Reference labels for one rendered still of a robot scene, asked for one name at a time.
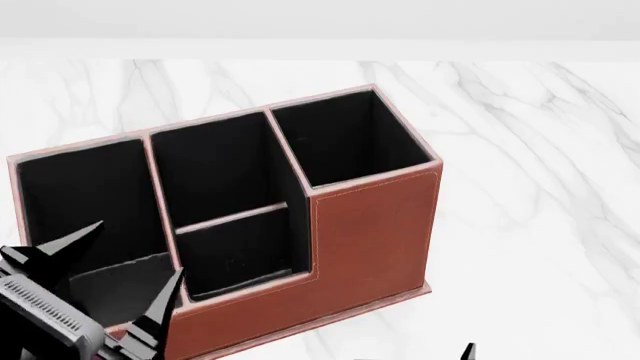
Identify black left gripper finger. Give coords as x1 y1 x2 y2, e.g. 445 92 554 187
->
35 219 106 288
124 266 186 353

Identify dark grey book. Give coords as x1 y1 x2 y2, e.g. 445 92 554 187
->
68 251 175 328

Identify brown leather desk caddy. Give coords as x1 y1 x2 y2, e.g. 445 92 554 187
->
6 83 444 360

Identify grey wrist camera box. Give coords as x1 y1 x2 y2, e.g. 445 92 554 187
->
0 272 105 360

